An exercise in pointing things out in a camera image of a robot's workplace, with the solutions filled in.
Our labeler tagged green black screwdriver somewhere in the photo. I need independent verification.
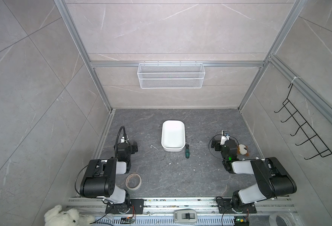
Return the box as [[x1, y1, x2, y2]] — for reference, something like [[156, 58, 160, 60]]
[[185, 137, 190, 159]]

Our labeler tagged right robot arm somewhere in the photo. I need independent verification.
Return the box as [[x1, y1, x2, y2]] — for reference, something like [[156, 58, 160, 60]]
[[208, 130, 297, 213]]

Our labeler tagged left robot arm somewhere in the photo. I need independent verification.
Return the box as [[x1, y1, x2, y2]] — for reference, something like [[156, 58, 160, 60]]
[[74, 126, 138, 208]]

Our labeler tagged white plastic bin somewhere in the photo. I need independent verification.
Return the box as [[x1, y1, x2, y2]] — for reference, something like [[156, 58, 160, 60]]
[[161, 120, 186, 152]]

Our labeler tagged brown white plush toy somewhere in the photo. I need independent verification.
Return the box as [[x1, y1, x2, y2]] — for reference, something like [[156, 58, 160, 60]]
[[237, 144, 249, 156]]

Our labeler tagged roll of tape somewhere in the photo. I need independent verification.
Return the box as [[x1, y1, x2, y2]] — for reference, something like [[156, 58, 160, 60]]
[[125, 173, 142, 191]]

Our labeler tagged white plush teddy bear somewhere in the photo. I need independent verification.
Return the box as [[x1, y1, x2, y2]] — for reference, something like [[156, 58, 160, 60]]
[[44, 205, 96, 226]]

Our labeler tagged clear tape roll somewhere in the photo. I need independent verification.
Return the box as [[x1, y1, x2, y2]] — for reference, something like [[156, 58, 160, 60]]
[[269, 212, 296, 226]]

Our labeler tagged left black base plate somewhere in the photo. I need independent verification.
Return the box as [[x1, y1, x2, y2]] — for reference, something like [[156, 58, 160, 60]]
[[105, 199, 145, 215]]

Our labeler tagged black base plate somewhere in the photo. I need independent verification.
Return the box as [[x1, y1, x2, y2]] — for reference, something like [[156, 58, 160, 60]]
[[215, 197, 257, 214], [105, 199, 145, 215]]

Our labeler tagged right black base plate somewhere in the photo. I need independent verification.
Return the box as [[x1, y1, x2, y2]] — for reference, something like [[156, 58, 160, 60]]
[[215, 197, 257, 214]]

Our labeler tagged grey switch box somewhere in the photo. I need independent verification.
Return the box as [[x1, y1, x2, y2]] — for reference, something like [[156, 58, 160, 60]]
[[174, 209, 198, 224]]

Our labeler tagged aluminium front rail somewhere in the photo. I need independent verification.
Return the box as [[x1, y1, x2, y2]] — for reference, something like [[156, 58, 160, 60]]
[[67, 197, 298, 217]]

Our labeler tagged white wire mesh basket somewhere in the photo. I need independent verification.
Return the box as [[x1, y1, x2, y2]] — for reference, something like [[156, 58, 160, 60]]
[[137, 63, 206, 89]]

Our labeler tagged black wire hook rack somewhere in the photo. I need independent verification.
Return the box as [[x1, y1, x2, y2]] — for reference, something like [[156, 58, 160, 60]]
[[274, 84, 332, 160]]

